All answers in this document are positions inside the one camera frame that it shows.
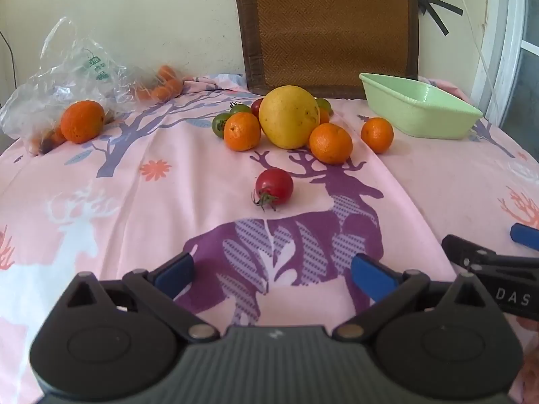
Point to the clear plastic bag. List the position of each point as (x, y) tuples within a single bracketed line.
[(54, 80)]

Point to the yellow grapefruit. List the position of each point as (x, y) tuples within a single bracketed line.
[(288, 118)]

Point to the brown woven seat cushion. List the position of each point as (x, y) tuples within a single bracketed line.
[(328, 29)]

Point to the light green plastic basin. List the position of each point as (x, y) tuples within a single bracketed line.
[(421, 118)]

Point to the large orange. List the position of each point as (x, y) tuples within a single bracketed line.
[(82, 122)]

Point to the pink deer printed blanket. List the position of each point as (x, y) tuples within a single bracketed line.
[(168, 219)]

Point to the green cherry tomato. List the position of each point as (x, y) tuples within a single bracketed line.
[(219, 125), (240, 108), (324, 104)]

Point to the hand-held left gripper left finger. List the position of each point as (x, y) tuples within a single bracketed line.
[(174, 275)]

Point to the mandarin orange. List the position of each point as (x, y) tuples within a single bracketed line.
[(242, 131), (377, 135), (324, 117), (331, 143)]

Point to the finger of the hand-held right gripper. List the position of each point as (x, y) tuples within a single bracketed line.
[(463, 249), (524, 235)]

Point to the white framed glass door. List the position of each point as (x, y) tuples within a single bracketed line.
[(511, 50)]

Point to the red tomato with stem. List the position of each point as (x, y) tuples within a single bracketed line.
[(274, 186)]

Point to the black tape cross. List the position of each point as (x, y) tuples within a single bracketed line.
[(433, 6)]

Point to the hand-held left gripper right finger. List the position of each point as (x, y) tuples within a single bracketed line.
[(372, 275)]

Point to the small orange fruit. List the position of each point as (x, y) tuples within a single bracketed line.
[(55, 136)]

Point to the dark red cherry tomato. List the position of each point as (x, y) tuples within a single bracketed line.
[(257, 107)]

